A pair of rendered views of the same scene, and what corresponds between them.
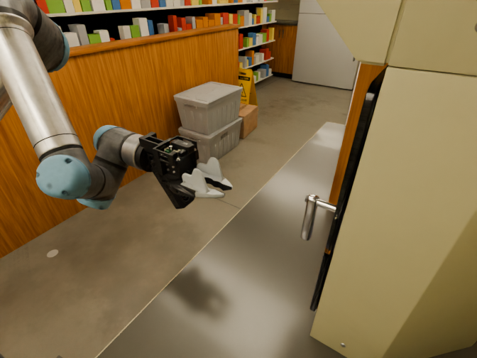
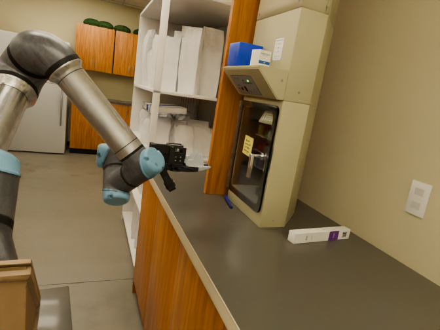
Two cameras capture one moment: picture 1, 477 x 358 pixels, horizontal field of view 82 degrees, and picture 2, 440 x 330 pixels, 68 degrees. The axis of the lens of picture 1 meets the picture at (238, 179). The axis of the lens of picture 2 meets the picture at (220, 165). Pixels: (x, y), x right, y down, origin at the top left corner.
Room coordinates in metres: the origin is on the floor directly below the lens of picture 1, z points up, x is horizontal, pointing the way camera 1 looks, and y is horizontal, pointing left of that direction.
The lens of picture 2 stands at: (-0.23, 0.91, 1.40)
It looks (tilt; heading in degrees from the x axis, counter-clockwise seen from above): 12 degrees down; 304
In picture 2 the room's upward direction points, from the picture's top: 9 degrees clockwise
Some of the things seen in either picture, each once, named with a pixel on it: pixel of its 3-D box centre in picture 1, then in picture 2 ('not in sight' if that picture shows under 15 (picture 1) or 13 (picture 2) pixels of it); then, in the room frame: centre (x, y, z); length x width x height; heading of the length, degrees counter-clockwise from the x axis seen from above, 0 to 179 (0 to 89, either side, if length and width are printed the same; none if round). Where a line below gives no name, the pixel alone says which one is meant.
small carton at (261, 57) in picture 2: not in sight; (260, 59); (0.38, -0.14, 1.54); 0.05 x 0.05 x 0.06; 65
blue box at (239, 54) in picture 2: not in sight; (244, 56); (0.50, -0.22, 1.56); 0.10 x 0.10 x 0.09; 57
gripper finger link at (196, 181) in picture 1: (200, 182); (198, 162); (0.43, 0.07, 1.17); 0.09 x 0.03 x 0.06; 52
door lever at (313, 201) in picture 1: (319, 221); (254, 165); (0.32, -0.13, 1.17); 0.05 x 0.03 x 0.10; 57
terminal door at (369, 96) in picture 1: (359, 181); (249, 152); (0.40, -0.21, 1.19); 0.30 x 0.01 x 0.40; 147
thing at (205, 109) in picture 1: (210, 107); not in sight; (2.69, 0.28, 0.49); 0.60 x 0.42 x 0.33; 147
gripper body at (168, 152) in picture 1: (167, 159); (166, 157); (0.50, 0.15, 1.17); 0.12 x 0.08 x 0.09; 57
